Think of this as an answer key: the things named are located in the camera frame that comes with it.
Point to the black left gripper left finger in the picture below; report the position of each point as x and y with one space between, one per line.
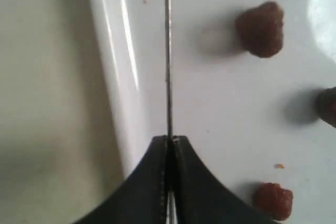
142 197

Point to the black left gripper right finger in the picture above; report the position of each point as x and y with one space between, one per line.
199 196

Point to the thin metal skewer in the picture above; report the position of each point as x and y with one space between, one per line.
169 108

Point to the red meat ball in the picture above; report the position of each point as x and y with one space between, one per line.
274 201
260 29
325 106

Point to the white rectangular plastic tray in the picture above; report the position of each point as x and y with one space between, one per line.
251 120

